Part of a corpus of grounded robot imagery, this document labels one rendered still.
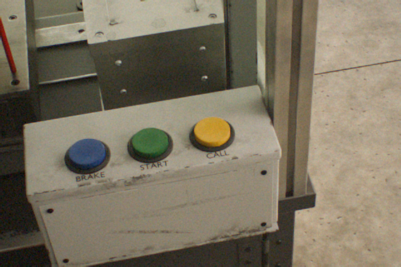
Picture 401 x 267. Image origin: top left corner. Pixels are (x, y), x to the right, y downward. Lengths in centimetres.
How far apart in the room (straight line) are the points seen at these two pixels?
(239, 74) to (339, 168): 108
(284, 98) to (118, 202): 22
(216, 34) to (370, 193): 105
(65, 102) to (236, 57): 30
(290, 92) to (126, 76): 26
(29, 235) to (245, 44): 36
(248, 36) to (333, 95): 129
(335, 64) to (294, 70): 146
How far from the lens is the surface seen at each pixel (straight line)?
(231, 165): 86
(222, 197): 90
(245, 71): 99
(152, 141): 87
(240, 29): 94
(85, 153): 87
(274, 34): 82
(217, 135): 87
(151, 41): 102
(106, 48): 102
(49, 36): 127
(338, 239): 190
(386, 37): 243
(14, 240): 102
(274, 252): 113
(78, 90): 117
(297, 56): 85
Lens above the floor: 154
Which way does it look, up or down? 46 degrees down
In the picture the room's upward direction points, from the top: 5 degrees counter-clockwise
